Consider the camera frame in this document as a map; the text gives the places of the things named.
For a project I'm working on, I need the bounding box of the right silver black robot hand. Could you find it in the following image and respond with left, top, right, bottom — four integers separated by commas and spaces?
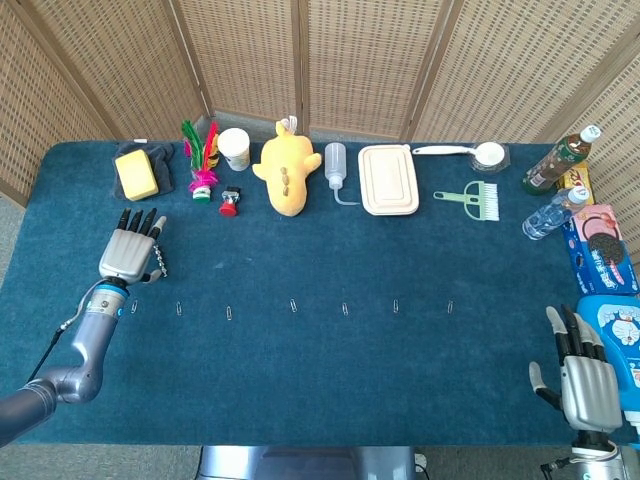
528, 304, 625, 434

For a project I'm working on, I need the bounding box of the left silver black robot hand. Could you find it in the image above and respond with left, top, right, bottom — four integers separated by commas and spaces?
97, 207, 169, 288

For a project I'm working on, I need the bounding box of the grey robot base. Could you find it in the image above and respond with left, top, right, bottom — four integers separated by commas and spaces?
195, 445, 417, 480

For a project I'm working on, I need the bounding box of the blue detergent bottle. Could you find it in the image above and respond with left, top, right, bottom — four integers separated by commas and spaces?
575, 294, 640, 441

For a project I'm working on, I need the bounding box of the yellow sponge block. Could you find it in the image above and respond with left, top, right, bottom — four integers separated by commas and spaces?
114, 149, 160, 202

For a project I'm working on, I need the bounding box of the dark grey cloth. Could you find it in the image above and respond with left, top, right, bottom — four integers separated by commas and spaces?
112, 142, 177, 200

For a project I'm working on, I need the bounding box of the colourful feather shuttlecock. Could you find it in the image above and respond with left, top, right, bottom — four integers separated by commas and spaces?
180, 119, 221, 205

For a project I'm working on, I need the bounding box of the blue pink cookie box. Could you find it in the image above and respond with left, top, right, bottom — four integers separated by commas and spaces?
560, 202, 640, 295

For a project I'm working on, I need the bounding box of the white paper cup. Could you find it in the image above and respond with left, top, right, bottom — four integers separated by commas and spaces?
216, 127, 252, 172

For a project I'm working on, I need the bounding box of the clear water bottle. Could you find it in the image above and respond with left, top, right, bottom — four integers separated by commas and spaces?
521, 187, 591, 242

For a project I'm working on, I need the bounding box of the yellow plush toy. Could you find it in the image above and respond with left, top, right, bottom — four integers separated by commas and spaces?
251, 115, 323, 218

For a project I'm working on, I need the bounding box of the yellow snack box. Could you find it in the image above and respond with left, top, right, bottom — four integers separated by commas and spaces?
557, 160, 594, 204

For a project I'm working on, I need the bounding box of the clear squeeze wash bottle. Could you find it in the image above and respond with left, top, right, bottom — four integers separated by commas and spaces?
324, 142, 361, 207

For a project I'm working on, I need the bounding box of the blue carpet table cover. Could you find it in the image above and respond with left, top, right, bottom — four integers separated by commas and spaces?
0, 139, 640, 447

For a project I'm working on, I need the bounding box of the silver foil dish stack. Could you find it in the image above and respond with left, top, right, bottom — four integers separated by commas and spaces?
468, 144, 512, 175

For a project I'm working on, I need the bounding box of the white plastic ladle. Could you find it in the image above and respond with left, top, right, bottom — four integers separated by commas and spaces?
410, 141, 505, 170

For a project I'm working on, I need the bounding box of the beige lidded lunch box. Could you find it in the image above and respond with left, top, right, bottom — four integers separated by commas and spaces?
357, 144, 420, 217

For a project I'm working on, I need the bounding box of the bamboo folding screen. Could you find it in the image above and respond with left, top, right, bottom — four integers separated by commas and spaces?
0, 0, 640, 261

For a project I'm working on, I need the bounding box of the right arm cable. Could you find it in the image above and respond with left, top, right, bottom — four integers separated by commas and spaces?
542, 442, 621, 474

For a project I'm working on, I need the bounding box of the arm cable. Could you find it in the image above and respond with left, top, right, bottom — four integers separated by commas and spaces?
27, 299, 94, 384
542, 442, 621, 474

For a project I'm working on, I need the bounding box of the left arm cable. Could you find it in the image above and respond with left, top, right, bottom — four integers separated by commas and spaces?
27, 299, 94, 384

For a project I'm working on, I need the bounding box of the green handled white brush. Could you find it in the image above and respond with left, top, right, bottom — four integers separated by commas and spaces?
432, 180, 501, 222

